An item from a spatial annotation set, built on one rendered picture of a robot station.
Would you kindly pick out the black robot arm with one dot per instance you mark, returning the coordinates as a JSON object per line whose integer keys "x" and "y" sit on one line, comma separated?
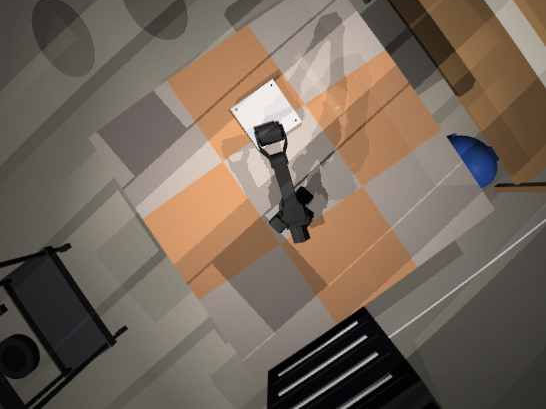
{"x": 297, "y": 217}

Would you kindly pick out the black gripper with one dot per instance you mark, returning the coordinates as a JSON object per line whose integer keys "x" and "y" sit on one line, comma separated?
{"x": 278, "y": 223}

